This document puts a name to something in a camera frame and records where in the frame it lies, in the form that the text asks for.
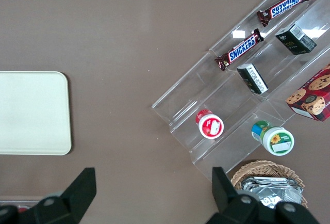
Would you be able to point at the red chocolate chip cookie box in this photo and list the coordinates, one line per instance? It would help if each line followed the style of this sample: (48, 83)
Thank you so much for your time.
(313, 97)

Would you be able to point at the Snickers chocolate bar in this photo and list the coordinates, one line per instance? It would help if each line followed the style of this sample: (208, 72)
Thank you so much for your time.
(284, 5)
(239, 49)

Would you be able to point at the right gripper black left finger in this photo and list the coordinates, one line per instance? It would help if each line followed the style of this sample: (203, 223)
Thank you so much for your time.
(74, 198)

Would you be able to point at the clear acrylic stepped shelf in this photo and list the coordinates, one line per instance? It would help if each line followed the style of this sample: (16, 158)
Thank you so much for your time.
(219, 92)

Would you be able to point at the red lid white jar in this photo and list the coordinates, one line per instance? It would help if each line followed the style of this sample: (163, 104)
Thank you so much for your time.
(210, 126)

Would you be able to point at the green lid sunflower jar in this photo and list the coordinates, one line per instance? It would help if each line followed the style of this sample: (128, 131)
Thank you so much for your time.
(276, 140)

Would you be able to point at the wicker basket holding foil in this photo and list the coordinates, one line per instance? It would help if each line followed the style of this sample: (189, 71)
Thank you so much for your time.
(260, 168)

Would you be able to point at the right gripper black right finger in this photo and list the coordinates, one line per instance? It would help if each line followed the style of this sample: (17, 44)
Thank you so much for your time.
(229, 206)

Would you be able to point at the stacked aluminium foil containers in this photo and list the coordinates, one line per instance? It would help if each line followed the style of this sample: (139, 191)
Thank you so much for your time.
(270, 188)

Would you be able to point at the dark green small carton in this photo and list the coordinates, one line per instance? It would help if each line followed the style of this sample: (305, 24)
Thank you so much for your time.
(295, 39)
(252, 78)

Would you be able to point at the cream rectangular plastic tray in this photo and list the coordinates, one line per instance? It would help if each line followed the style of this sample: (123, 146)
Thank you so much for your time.
(33, 113)

